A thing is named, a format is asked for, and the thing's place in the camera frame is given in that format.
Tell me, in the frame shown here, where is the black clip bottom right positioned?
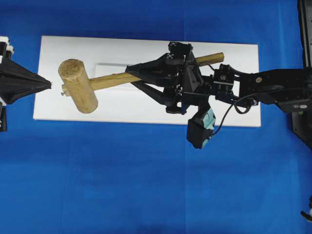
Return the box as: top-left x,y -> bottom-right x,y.
300,196 -> 312,222

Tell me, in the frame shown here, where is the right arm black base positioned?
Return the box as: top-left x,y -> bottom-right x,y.
292,0 -> 312,148

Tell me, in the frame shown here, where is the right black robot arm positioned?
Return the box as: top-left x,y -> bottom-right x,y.
125,41 -> 312,114

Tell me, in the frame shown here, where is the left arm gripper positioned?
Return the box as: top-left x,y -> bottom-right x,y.
0,36 -> 52,104

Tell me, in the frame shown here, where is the wooden mallet hammer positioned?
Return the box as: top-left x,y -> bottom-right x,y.
58,53 -> 224,114

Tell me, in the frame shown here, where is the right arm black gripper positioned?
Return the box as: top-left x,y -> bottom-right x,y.
125,41 -> 215,115

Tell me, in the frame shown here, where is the large white foam board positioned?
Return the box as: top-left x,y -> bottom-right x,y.
33,36 -> 261,127

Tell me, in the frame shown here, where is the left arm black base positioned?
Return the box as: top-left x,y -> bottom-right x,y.
0,102 -> 7,132

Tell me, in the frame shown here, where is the small white raised block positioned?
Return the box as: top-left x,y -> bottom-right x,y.
94,63 -> 138,92

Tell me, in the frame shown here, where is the right wrist camera teal foam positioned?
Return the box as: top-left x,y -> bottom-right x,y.
187,103 -> 216,149

